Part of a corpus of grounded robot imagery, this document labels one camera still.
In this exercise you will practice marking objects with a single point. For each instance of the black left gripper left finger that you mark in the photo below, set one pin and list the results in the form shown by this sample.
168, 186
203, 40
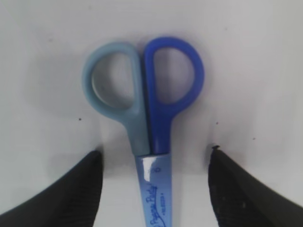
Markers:
71, 201

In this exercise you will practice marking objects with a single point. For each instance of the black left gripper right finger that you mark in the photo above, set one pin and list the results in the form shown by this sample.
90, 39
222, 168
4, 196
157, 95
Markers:
240, 200

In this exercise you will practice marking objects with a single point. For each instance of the blue safety scissors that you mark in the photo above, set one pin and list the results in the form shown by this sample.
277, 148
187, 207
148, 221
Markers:
147, 121

